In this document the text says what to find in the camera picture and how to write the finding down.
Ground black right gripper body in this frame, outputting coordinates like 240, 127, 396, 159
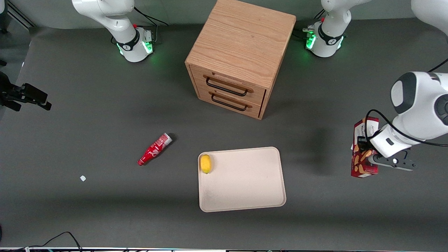
0, 72, 23, 102

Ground red cookie box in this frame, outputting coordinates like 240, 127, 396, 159
351, 117, 379, 178

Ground beige plastic tray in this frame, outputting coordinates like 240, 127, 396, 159
198, 146, 287, 213

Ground red cola bottle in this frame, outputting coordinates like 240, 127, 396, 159
137, 132, 173, 166

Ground yellow lemon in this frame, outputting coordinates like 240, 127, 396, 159
200, 154, 212, 174

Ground wooden drawer cabinet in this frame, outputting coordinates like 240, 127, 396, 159
185, 0, 297, 120

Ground wooden drawer front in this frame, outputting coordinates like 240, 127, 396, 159
191, 65, 267, 106
197, 87, 263, 119

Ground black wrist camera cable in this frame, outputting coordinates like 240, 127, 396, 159
365, 58, 448, 147

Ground black metal frame bars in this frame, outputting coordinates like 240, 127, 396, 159
0, 0, 35, 34

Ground black left arm base cable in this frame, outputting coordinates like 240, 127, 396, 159
294, 10, 327, 39

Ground black arm base cable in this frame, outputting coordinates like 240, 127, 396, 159
134, 6, 169, 27
294, 10, 327, 39

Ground black metal drawer handle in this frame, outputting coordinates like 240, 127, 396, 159
205, 75, 254, 97
210, 91, 253, 112

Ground black right arm base cable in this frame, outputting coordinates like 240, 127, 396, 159
134, 6, 169, 27

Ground thin black floor cable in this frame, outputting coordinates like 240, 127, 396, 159
28, 231, 83, 251

